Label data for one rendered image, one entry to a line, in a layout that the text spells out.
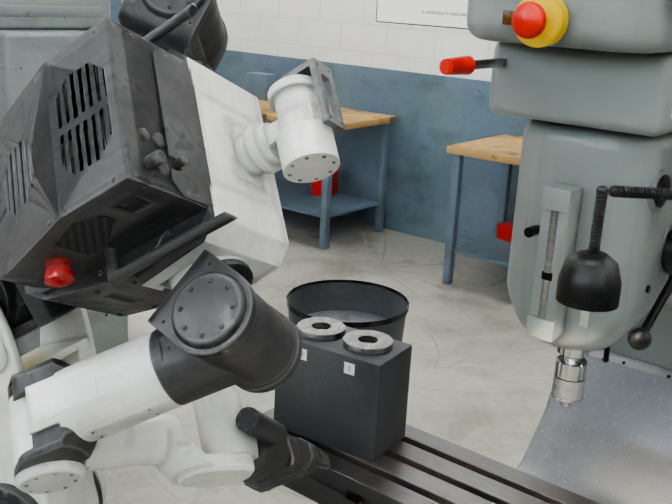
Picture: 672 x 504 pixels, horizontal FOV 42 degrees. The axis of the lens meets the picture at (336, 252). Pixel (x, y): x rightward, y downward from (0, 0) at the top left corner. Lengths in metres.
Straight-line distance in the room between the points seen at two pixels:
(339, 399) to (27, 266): 0.72
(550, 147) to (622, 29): 0.24
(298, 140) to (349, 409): 0.70
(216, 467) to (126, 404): 0.23
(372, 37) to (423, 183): 1.15
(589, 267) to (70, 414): 0.60
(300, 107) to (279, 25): 6.29
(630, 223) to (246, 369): 0.55
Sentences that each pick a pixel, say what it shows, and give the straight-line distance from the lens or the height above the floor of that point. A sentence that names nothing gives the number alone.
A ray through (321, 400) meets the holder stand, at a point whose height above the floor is 1.07.
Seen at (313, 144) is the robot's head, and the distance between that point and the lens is 0.98.
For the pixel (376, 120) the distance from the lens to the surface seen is 6.31.
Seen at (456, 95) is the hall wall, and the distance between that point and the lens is 6.29.
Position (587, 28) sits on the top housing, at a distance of 1.04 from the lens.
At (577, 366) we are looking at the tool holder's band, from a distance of 1.35.
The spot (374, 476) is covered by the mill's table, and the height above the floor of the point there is 0.99.
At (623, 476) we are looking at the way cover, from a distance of 1.71.
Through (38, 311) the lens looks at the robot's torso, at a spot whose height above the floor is 1.37.
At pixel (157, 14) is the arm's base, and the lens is 1.10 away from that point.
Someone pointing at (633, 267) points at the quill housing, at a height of 1.45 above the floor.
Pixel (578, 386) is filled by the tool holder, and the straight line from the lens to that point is 1.36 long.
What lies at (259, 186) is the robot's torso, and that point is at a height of 1.55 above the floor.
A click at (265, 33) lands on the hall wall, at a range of 7.40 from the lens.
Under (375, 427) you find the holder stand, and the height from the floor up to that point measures 1.05.
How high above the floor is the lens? 1.79
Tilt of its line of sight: 17 degrees down
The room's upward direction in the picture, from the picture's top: 3 degrees clockwise
